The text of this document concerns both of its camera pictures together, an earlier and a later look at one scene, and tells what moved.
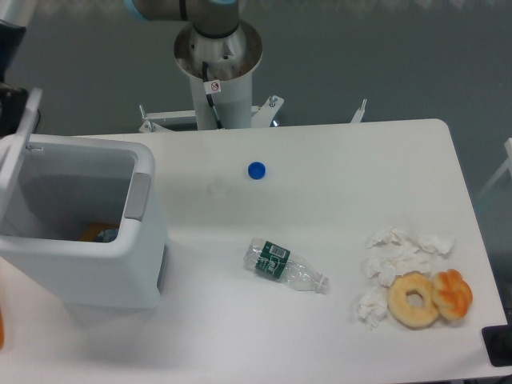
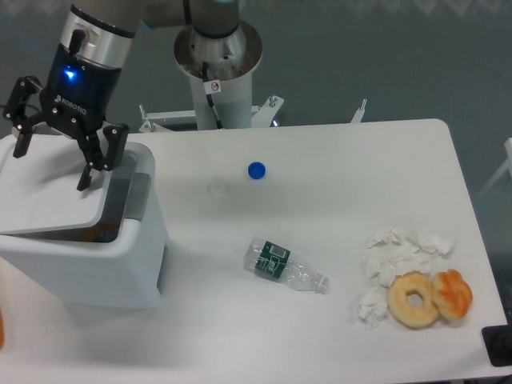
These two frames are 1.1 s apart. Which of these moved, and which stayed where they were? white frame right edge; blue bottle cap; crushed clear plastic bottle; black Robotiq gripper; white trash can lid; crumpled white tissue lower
Moved: black Robotiq gripper; white trash can lid
Stayed: crushed clear plastic bottle; crumpled white tissue lower; blue bottle cap; white frame right edge
